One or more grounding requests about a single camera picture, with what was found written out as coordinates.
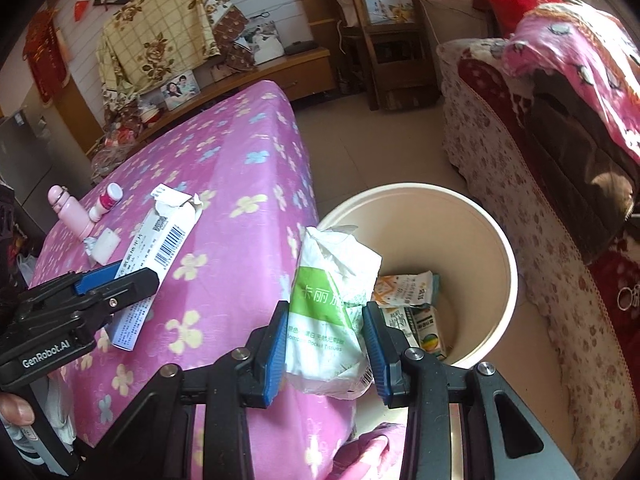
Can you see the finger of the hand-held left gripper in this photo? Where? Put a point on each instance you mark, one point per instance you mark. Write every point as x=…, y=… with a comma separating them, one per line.
x=97, y=279
x=130, y=290

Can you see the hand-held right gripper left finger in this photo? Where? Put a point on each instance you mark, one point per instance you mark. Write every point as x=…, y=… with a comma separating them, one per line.
x=275, y=360

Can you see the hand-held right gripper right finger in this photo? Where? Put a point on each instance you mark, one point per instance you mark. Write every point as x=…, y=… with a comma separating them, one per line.
x=375, y=355

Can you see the white blue cardboard box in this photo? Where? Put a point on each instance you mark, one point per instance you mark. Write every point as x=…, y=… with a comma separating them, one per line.
x=170, y=240

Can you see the white green tissue packet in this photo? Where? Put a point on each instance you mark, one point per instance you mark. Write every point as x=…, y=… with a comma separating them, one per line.
x=325, y=310

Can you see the white plastic bucket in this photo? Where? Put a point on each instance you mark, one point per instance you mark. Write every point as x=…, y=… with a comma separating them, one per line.
x=475, y=240

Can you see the person's left hand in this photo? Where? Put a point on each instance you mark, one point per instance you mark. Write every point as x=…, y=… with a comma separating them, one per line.
x=15, y=409

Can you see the small white box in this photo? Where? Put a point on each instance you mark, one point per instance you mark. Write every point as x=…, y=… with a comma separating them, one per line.
x=106, y=246

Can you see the orange white packet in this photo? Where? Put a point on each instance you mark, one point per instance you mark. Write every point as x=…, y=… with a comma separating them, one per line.
x=405, y=287

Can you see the pink water bottle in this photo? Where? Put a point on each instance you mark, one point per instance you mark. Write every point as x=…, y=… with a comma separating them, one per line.
x=70, y=210

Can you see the small white pink bottle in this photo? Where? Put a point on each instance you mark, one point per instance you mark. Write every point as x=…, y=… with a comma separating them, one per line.
x=106, y=202

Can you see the pink quilted clothing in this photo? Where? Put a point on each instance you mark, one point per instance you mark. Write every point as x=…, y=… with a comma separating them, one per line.
x=370, y=452

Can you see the grey refrigerator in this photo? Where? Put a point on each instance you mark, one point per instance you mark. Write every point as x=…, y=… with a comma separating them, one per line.
x=20, y=160

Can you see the pink flowered blanket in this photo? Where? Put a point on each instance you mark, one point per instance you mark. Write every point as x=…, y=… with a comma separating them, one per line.
x=235, y=160

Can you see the floral covered sofa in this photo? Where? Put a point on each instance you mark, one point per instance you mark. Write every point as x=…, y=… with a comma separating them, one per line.
x=525, y=220

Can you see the yellow floral checked cloth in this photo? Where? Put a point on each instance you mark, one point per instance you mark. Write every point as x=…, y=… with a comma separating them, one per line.
x=150, y=35

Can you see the bunch of keys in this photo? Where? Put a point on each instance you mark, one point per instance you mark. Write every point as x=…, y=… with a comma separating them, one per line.
x=627, y=297

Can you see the small red flag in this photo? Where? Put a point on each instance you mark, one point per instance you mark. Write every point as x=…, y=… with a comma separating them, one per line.
x=81, y=10

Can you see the wooden low cabinet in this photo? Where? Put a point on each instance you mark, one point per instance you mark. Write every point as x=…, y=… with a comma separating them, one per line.
x=300, y=75

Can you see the brown patterned bag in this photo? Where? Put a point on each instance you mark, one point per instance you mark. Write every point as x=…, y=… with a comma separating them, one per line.
x=232, y=35

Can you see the dark brown cushion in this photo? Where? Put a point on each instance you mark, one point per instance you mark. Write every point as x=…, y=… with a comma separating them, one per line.
x=575, y=160

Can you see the wooden chair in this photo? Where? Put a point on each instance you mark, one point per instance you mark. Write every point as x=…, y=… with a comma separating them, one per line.
x=395, y=65

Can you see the flower painting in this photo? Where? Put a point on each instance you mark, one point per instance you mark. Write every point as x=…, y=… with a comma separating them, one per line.
x=390, y=9

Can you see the pink printed blanket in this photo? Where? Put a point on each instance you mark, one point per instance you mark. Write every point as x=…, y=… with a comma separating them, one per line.
x=590, y=60

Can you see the red pillow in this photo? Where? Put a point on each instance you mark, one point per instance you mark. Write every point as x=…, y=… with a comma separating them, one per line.
x=510, y=7

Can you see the photo frame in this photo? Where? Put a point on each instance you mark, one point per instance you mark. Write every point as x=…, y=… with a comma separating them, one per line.
x=180, y=90

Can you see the red hanging wall decoration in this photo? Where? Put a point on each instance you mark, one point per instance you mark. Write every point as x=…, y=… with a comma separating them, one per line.
x=45, y=60

